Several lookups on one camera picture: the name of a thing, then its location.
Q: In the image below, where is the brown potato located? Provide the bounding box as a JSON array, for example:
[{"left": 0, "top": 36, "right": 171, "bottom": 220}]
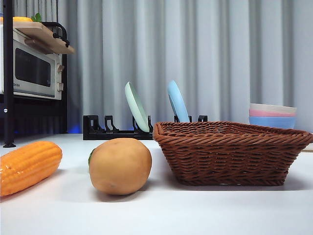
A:
[{"left": 88, "top": 138, "right": 153, "bottom": 196}]

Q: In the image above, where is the brown wicker basket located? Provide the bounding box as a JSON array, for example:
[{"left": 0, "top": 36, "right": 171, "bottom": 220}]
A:
[{"left": 153, "top": 121, "right": 313, "bottom": 186}]

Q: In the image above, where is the orange corn cob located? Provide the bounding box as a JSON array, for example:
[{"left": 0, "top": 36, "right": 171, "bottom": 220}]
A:
[{"left": 0, "top": 141, "right": 63, "bottom": 196}]

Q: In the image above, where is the pale green plate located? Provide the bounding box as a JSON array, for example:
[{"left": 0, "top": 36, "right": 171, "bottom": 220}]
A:
[{"left": 124, "top": 81, "right": 150, "bottom": 133}]

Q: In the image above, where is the pale blue plate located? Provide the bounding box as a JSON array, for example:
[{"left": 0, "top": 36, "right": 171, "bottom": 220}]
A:
[{"left": 167, "top": 80, "right": 191, "bottom": 122}]

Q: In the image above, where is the black dish rack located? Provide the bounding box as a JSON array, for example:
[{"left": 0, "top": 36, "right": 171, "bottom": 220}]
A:
[{"left": 83, "top": 114, "right": 208, "bottom": 141}]

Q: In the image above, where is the grey curtain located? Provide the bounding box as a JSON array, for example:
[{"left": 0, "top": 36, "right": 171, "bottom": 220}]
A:
[{"left": 9, "top": 0, "right": 313, "bottom": 135}]

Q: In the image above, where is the pink bowl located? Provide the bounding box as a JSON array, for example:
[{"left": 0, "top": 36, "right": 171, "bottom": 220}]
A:
[{"left": 249, "top": 109, "right": 297, "bottom": 118}]

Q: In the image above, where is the blue bowl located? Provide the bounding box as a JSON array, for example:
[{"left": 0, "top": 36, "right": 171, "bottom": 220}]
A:
[{"left": 248, "top": 116, "right": 297, "bottom": 130}]

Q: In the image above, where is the cream bowl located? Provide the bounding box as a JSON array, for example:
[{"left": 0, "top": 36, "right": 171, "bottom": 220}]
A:
[{"left": 249, "top": 103, "right": 298, "bottom": 115}]

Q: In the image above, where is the wooden cutting board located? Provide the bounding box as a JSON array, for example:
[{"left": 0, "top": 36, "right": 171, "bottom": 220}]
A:
[{"left": 12, "top": 21, "right": 76, "bottom": 55}]

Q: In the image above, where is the white microwave oven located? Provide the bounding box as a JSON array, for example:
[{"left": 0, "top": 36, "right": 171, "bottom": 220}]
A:
[{"left": 0, "top": 25, "right": 64, "bottom": 101}]

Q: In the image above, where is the yellow toy food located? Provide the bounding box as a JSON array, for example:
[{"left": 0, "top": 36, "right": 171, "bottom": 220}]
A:
[{"left": 0, "top": 16, "right": 34, "bottom": 23}]

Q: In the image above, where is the black metal shelf frame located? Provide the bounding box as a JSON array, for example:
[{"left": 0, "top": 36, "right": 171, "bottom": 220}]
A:
[{"left": 0, "top": 0, "right": 69, "bottom": 148}]

